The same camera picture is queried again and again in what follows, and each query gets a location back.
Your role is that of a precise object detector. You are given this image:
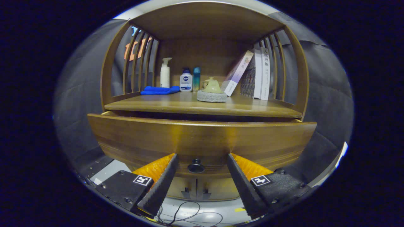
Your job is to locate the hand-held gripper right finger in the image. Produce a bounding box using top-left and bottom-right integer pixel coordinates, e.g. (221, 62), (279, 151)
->
(227, 153), (312, 219)

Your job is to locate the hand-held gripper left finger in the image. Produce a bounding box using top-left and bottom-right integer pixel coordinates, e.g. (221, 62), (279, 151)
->
(94, 153), (179, 218)

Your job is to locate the wooden drawer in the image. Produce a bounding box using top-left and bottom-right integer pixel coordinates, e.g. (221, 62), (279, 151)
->
(87, 111), (317, 178)

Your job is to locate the round grey scrub brush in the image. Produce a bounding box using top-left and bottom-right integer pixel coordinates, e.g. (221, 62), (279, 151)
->
(197, 79), (228, 103)

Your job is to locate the wooden cabinet door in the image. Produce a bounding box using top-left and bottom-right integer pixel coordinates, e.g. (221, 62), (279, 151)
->
(197, 178), (240, 201)
(167, 177), (198, 201)

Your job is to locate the wooden countertop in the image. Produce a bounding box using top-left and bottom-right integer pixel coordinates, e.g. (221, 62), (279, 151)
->
(104, 91), (303, 119)

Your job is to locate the wooden cabinet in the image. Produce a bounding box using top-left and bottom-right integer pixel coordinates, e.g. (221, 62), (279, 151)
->
(100, 2), (310, 202)

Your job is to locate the blue folded cloth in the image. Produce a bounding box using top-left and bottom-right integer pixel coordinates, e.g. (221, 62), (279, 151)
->
(140, 85), (180, 95)

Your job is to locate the white trim strip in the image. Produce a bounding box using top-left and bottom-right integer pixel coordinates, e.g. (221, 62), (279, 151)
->
(308, 141), (348, 186)

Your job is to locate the patterned cover book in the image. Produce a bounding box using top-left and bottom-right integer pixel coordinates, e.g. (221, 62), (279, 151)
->
(240, 49), (263, 99)

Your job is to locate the white lotion bottle dark cap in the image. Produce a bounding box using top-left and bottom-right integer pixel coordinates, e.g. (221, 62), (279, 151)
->
(180, 67), (193, 92)

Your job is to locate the purple book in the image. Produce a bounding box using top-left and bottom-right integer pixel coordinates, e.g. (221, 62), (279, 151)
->
(220, 50), (254, 97)

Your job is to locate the white book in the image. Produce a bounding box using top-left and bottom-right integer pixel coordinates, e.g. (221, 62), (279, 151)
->
(260, 47), (271, 101)

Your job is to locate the white pump bottle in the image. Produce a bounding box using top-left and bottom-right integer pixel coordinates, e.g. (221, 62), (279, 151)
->
(160, 57), (173, 88)

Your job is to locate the slim teal bottle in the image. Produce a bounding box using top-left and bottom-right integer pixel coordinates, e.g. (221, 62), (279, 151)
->
(193, 67), (201, 92)

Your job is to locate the black cable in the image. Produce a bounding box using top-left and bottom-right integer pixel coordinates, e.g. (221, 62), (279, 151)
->
(158, 201), (223, 226)

